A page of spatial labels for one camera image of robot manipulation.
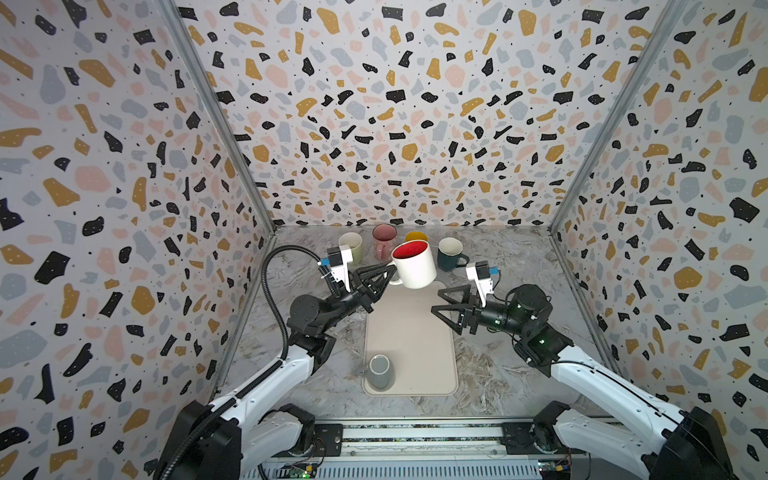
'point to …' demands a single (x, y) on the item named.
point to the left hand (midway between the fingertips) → (394, 269)
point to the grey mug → (381, 371)
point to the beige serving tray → (419, 342)
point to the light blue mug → (416, 235)
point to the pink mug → (384, 237)
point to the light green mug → (354, 241)
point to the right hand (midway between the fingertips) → (435, 302)
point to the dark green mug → (450, 254)
